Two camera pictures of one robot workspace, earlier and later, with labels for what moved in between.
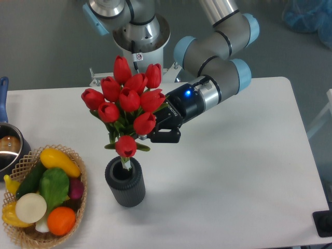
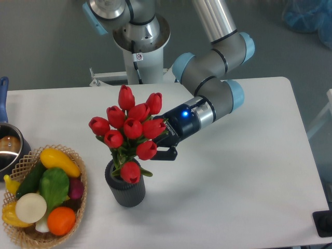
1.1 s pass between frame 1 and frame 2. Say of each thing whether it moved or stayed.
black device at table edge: stayed
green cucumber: stayed
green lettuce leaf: stayed
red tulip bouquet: moved
